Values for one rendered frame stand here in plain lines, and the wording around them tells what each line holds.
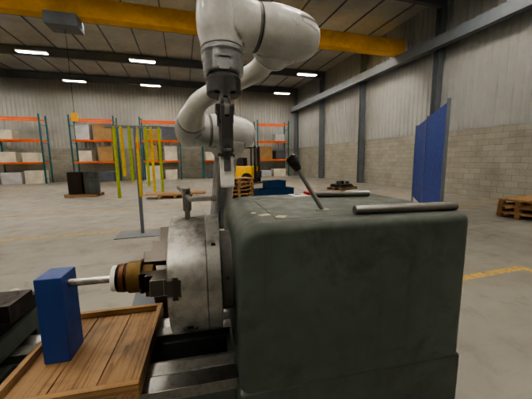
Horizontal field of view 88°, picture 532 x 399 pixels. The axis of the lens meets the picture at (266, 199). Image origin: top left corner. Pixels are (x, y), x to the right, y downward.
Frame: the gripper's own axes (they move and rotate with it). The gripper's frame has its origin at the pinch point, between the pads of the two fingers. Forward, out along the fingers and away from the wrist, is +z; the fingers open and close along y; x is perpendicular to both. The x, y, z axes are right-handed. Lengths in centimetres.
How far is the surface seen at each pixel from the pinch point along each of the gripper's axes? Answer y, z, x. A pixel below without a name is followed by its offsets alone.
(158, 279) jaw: -3.7, 24.4, -16.4
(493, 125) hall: -692, -148, 951
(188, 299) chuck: -1.0, 28.8, -9.8
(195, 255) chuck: -3.2, 19.3, -8.0
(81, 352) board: -17, 47, -39
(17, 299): -24, 33, -57
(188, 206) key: -12.1, 8.5, -9.5
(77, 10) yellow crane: -954, -535, -371
